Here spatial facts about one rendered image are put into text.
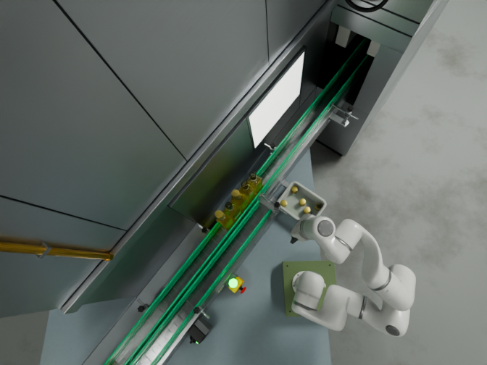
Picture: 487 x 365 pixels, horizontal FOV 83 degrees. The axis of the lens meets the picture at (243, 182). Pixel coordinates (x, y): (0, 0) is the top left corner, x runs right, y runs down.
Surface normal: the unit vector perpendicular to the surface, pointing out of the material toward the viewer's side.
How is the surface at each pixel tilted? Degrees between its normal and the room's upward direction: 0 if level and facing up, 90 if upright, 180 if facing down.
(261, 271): 0
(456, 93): 0
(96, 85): 90
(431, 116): 0
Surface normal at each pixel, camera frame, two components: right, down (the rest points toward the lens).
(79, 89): 0.78, 0.56
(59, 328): -0.12, -0.31
